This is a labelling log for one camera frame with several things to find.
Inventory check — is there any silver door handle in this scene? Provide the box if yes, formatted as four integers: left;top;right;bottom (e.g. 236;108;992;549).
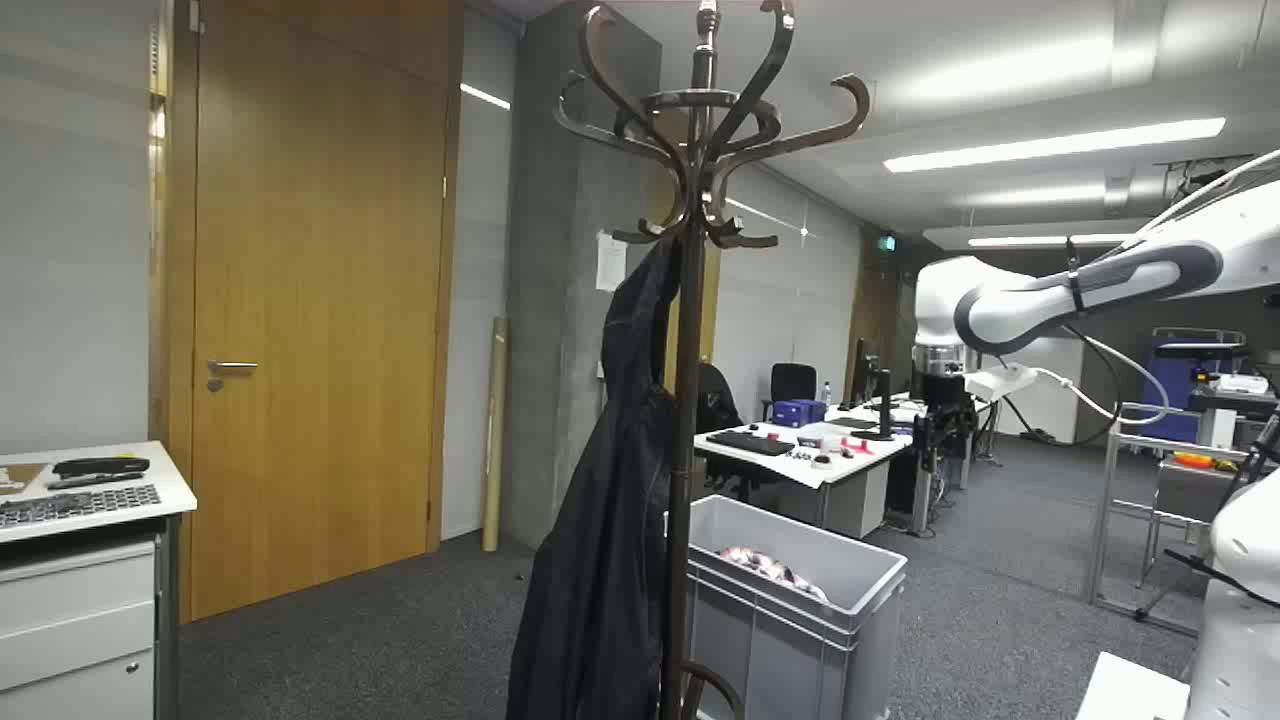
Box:
201;354;260;397

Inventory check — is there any black hoodie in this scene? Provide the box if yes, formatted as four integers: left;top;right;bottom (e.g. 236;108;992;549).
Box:
502;236;689;720

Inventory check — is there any long ceiling light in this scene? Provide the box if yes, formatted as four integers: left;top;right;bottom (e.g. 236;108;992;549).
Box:
878;113;1230;180
964;230;1141;254

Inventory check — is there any black office chair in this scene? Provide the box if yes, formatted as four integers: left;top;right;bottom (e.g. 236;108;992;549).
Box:
768;360;819;404

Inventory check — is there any long cardboard tube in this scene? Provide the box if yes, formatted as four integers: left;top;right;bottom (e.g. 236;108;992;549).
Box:
477;314;515;557

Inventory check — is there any black stapler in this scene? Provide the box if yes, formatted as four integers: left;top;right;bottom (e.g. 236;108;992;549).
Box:
47;454;155;493

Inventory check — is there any white robot platform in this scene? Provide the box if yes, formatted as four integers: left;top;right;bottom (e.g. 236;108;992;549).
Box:
1072;649;1196;720

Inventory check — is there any white desk with drawers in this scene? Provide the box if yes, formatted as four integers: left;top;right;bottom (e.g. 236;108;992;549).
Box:
0;437;201;720

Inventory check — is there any blue box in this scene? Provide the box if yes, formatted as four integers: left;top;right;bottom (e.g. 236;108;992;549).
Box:
768;397;832;434

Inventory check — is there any grey keyboard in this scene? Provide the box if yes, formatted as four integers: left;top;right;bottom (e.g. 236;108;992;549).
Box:
0;482;163;534

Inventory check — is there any black keyboard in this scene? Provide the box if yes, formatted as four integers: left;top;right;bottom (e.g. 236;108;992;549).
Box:
704;425;800;462

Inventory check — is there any metal frame cart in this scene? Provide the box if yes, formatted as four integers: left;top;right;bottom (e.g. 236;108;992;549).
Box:
1080;397;1264;608

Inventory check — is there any grey plastic crate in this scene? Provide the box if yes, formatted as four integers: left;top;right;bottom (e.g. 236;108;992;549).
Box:
680;493;913;720

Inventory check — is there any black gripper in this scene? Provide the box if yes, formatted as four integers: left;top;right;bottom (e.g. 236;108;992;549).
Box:
914;347;985;466

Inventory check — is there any wooden door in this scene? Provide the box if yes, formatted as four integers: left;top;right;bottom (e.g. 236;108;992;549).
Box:
176;0;469;629

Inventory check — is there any dark wooden coat stand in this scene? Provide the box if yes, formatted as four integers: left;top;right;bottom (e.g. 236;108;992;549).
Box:
553;0;876;720

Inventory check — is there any plaid cloth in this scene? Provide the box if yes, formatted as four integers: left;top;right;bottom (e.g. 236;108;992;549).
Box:
717;542;834;608

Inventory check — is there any white paper sign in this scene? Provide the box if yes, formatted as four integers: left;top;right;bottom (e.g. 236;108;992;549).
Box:
592;230;633;298

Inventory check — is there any brown flat object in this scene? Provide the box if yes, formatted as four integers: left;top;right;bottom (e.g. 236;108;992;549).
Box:
0;462;53;501

